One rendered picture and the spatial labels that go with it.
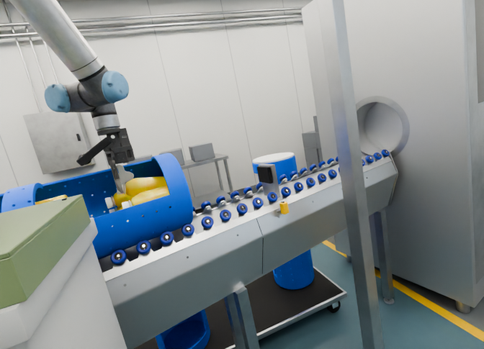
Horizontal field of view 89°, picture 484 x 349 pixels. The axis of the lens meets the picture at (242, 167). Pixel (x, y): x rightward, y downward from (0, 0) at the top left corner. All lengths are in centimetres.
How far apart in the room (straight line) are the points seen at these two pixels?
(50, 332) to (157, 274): 50
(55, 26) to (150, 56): 370
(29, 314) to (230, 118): 417
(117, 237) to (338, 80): 87
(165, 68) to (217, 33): 106
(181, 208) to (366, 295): 81
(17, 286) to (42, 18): 54
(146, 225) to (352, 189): 73
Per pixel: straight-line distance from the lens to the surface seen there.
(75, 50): 73
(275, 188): 113
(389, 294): 196
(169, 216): 85
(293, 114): 490
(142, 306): 95
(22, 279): 36
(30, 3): 73
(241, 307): 115
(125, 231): 84
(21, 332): 38
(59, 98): 82
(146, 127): 421
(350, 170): 98
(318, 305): 175
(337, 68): 96
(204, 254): 93
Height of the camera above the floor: 128
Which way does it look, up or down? 10 degrees down
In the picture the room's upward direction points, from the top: 11 degrees counter-clockwise
